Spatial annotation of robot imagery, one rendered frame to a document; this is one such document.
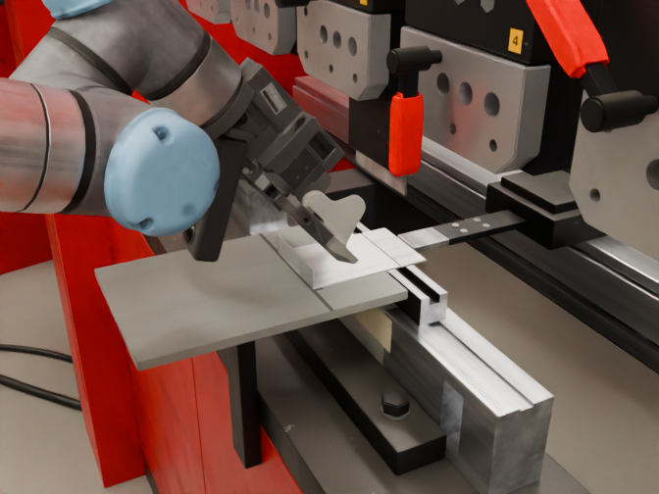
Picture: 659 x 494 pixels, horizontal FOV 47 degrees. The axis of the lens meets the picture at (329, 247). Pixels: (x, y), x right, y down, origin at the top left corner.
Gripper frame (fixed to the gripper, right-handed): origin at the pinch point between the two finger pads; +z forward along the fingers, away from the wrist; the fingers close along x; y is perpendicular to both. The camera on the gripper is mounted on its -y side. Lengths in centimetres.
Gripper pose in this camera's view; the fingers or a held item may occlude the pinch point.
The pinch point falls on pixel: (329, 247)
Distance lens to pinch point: 76.5
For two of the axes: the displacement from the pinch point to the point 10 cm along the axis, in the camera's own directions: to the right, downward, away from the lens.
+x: -4.5, -4.1, 8.0
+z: 5.8, 5.5, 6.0
